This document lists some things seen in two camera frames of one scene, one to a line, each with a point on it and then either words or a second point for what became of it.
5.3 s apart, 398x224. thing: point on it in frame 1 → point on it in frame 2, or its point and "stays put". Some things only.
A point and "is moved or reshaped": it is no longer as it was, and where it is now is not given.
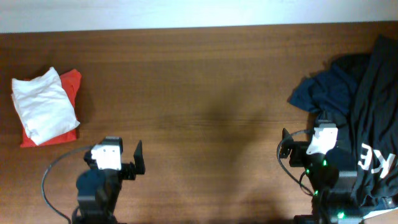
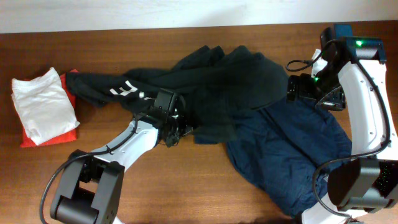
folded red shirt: (70, 81) stays put
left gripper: (127, 170) → (173, 132)
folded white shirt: (45, 108) stays put
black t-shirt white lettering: (374, 113) is moved or reshaped
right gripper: (298, 150) → (294, 88)
